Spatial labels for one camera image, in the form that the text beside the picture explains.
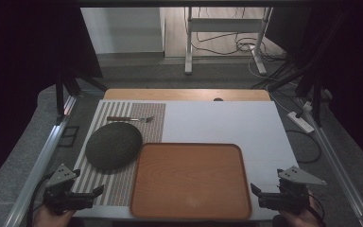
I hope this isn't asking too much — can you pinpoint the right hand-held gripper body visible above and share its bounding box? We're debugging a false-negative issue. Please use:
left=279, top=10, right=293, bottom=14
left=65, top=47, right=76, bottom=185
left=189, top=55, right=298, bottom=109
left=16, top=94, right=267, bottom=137
left=257, top=166, right=327, bottom=216

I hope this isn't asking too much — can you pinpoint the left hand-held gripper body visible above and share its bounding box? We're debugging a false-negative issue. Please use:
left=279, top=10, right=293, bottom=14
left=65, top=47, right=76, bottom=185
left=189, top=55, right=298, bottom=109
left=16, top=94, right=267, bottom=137
left=43, top=163, right=95, bottom=216

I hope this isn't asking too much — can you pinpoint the person's left hand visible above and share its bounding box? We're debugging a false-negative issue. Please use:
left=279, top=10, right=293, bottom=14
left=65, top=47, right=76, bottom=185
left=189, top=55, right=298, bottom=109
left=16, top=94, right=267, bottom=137
left=32, top=204, right=77, bottom=227

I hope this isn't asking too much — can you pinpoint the person's right hand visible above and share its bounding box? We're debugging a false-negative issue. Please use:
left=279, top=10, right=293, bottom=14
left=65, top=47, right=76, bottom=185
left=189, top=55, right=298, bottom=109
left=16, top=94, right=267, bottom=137
left=278, top=206, right=324, bottom=227

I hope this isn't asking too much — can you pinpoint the striped woven placemat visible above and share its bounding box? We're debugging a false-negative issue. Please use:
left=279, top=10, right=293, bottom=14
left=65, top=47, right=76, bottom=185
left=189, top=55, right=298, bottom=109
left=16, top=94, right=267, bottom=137
left=71, top=100, right=167, bottom=208

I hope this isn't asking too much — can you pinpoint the dark green round woven plate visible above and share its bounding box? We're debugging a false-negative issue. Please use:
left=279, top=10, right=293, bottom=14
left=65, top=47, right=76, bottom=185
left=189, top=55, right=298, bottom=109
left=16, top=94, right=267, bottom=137
left=84, top=121, right=144, bottom=171

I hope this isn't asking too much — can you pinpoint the white power strip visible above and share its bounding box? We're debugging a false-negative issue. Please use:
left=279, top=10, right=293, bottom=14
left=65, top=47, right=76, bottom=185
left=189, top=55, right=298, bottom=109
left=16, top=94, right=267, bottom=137
left=286, top=110, right=316, bottom=134

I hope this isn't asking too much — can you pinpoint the brown wooden tray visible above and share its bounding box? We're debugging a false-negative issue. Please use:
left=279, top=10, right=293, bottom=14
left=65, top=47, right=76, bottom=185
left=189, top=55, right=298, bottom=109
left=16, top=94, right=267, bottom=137
left=129, top=142, right=253, bottom=221

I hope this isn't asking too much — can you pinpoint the white board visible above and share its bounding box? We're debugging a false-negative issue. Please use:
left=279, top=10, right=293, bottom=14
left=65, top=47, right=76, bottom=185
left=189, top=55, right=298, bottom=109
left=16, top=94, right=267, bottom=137
left=71, top=99, right=300, bottom=222

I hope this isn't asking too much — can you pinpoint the black metal stand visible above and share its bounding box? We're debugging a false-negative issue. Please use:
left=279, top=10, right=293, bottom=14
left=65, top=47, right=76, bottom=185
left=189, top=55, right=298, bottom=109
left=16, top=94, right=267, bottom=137
left=55, top=74, right=109, bottom=125
left=266, top=60, right=332, bottom=128

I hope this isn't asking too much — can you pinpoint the light wooden table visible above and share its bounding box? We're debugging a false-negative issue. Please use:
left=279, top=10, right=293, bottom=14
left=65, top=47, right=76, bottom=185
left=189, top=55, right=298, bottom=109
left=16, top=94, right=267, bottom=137
left=102, top=88, right=271, bottom=102

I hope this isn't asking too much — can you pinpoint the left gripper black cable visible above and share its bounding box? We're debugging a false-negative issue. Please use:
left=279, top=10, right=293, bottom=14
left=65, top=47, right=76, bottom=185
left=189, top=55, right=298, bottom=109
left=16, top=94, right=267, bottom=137
left=26, top=174, right=52, bottom=227

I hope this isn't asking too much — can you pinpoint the aluminium rail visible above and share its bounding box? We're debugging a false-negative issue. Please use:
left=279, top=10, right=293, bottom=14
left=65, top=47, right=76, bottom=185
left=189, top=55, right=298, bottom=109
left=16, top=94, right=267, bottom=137
left=2, top=95, right=78, bottom=227
left=296, top=97, right=363, bottom=227

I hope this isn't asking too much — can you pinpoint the black cable loop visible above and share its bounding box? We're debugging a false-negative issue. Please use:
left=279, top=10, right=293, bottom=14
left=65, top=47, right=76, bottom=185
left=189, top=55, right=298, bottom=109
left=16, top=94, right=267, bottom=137
left=285, top=129, right=323, bottom=165

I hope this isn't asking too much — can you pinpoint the bundle of floor cables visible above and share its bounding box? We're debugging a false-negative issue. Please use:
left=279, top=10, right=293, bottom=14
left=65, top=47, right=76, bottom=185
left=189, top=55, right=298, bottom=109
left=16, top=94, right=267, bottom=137
left=190, top=8, right=294, bottom=81

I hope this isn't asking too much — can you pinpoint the white metal desk frame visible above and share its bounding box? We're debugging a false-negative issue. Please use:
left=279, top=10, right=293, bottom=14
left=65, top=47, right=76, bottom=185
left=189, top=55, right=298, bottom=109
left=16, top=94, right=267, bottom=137
left=183, top=7, right=274, bottom=77

